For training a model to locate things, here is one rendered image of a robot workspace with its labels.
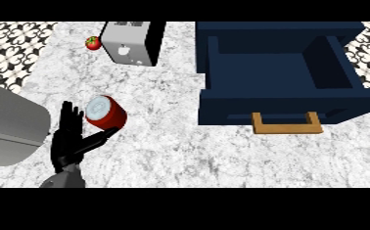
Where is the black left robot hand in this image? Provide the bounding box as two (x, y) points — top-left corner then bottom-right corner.
(48, 100), (119, 174)

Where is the red can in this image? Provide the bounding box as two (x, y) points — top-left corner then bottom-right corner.
(84, 95), (128, 131)

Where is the dark blue open drawer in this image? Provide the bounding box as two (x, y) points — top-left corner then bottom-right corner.
(196, 34), (370, 126)

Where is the red tomato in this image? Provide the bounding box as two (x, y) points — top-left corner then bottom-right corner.
(85, 35), (103, 51)

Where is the silver toaster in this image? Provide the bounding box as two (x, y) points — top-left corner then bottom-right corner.
(98, 22), (168, 68)

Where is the dark blue cabinet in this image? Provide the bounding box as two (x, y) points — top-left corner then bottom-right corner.
(194, 22), (365, 75)

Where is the wooden drawer handle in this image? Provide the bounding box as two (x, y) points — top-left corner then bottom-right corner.
(250, 111), (324, 135)

